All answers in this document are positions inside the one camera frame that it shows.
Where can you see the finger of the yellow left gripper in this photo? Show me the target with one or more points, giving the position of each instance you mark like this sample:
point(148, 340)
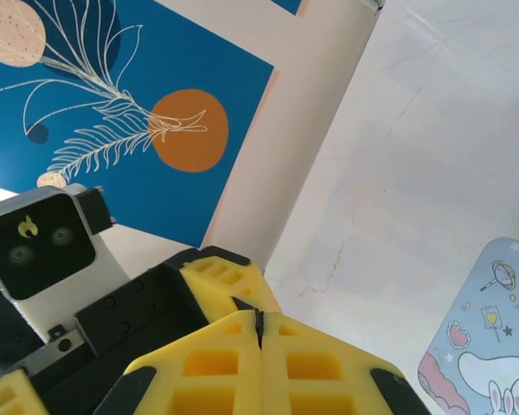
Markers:
point(4, 395)
point(238, 283)

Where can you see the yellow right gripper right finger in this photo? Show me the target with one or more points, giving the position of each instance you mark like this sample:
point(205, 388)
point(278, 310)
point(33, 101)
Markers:
point(315, 376)

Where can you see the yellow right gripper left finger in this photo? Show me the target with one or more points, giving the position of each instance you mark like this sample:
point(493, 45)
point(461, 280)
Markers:
point(207, 376)

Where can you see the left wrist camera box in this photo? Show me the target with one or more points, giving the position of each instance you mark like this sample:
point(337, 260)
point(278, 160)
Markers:
point(39, 242)

